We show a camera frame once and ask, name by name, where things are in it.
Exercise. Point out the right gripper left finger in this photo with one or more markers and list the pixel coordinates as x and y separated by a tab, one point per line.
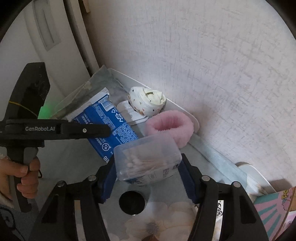
72	212

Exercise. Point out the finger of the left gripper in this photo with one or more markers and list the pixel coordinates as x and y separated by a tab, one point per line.
79	131

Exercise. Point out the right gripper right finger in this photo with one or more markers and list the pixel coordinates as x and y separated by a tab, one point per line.
240	220

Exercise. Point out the clear cotton swab box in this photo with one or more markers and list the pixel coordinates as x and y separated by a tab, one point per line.
147	160

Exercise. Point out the pink fluffy wristband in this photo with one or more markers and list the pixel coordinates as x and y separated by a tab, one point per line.
173	122

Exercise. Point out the pink teal cardboard box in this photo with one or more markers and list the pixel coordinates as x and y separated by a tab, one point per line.
277	211

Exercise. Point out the white round table tray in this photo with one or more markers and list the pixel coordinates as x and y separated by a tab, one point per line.
254	182

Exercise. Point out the black round jar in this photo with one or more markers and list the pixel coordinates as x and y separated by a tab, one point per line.
132	202

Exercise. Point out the white rolled patterned cloth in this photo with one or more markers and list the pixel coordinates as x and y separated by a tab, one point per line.
146	101

